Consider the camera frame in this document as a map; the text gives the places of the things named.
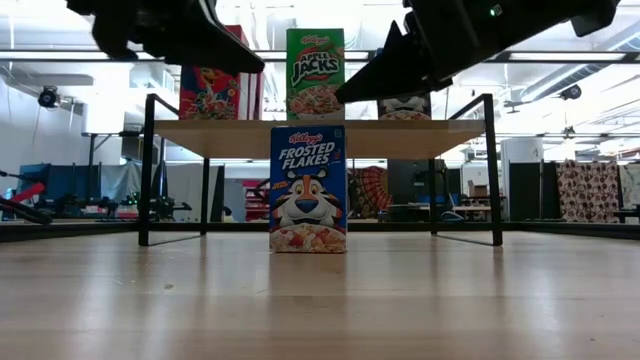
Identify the black ceiling-mounted camera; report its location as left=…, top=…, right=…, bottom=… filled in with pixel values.
left=558, top=83, right=584, bottom=103
left=36, top=85, right=62, bottom=110

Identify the white panel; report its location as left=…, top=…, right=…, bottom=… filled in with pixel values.
left=165, top=162, right=212, bottom=224

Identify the black framed stand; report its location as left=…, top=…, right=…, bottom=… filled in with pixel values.
left=81, top=130, right=146, bottom=166

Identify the red rack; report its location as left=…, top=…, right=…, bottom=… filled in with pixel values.
left=242, top=179, right=271, bottom=222

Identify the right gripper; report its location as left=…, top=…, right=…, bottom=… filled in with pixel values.
left=333, top=0, right=622, bottom=105

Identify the blue Frosted Flakes cereal box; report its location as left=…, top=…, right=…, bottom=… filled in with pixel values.
left=268, top=124, right=348, bottom=255
left=377, top=92, right=433, bottom=122

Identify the black panel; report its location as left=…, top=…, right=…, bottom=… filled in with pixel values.
left=209, top=164, right=227, bottom=224

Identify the green Apple Jacks cereal box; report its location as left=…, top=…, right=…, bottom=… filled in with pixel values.
left=285, top=27, right=347, bottom=122

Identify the grey tarp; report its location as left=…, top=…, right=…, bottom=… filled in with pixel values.
left=99, top=159, right=145, bottom=202

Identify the small wooden table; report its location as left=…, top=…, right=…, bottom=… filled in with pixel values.
left=451, top=203, right=494, bottom=222

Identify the red angled bar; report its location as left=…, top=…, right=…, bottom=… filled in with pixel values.
left=9, top=180, right=47, bottom=205

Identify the orange mandala tapestry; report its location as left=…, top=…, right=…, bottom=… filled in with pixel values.
left=347, top=166, right=393, bottom=220

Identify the long ceiling light bar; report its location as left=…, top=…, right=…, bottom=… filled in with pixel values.
left=0, top=48, right=640, bottom=64

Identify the black partition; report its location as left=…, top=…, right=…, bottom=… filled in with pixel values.
left=508, top=160, right=557, bottom=222

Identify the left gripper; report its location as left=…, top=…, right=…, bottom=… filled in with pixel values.
left=64, top=0, right=266, bottom=77

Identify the blue partition panel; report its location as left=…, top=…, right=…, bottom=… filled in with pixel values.
left=17, top=162, right=102, bottom=201

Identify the grey ceiling duct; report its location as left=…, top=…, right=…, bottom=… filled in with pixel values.
left=519, top=19, right=640, bottom=104
left=0, top=64, right=95, bottom=90

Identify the black cabinet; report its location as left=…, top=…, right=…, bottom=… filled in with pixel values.
left=387, top=158, right=450, bottom=223

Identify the black curved hose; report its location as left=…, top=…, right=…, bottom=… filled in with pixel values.
left=0, top=169, right=55, bottom=225

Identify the cardboard box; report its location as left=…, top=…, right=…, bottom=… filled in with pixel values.
left=467, top=179, right=491, bottom=199

